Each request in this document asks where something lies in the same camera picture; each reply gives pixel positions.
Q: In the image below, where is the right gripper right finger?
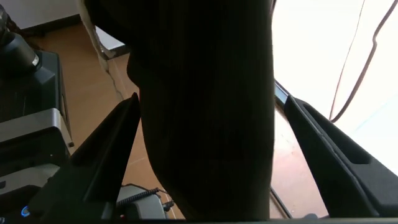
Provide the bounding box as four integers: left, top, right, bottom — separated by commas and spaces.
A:
284, 95, 398, 218

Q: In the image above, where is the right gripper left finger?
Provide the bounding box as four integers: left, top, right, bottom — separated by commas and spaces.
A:
27, 92, 141, 220

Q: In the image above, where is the black garment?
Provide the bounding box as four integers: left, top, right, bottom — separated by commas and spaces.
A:
77, 0, 276, 221

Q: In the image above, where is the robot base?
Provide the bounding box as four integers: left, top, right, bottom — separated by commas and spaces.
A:
0, 49, 175, 221

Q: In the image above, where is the pink clothes hanger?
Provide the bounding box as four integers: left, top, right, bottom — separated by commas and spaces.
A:
328, 0, 398, 124

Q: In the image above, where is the window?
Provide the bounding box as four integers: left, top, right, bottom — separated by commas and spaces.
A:
269, 0, 398, 178

